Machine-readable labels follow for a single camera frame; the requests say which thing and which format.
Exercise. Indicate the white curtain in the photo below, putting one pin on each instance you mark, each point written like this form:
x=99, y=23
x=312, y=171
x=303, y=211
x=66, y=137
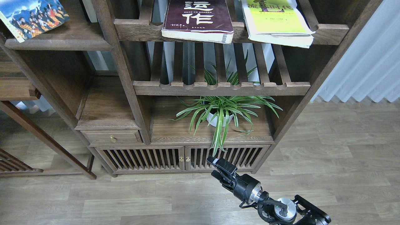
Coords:
x=370, y=69

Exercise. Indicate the dark wooden bookshelf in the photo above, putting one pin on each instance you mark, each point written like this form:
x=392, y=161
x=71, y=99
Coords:
x=121, y=77

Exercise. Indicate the white plant pot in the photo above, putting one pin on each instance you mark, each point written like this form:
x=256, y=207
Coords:
x=213, y=117

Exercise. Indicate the yellow green book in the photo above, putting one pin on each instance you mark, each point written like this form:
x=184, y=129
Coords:
x=276, y=22

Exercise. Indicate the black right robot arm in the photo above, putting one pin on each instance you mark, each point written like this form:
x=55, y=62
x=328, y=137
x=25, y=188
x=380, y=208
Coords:
x=283, y=211

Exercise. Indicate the book with mountain cover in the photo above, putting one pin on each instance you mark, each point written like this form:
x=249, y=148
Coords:
x=29, y=18

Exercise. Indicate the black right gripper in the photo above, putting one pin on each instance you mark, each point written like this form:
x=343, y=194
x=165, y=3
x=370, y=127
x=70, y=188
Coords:
x=244, y=187

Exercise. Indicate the brass drawer knob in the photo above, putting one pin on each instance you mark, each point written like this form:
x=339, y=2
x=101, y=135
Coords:
x=113, y=139

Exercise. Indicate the maroon book white characters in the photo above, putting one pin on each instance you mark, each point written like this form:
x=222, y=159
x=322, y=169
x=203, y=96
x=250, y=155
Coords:
x=198, y=20

